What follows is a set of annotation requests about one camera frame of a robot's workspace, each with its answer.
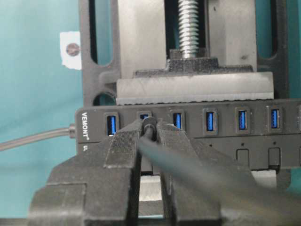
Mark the black bench vise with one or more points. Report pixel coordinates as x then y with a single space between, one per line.
182 81

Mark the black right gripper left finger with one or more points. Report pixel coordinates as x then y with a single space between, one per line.
99 187

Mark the steel vise screw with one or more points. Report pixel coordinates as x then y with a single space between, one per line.
188 28

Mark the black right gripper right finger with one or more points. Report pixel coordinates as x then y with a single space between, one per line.
220 178

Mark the white paper marker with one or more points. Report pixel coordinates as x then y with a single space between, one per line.
70 49

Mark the black multiport USB hub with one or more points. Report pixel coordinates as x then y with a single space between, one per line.
263 134

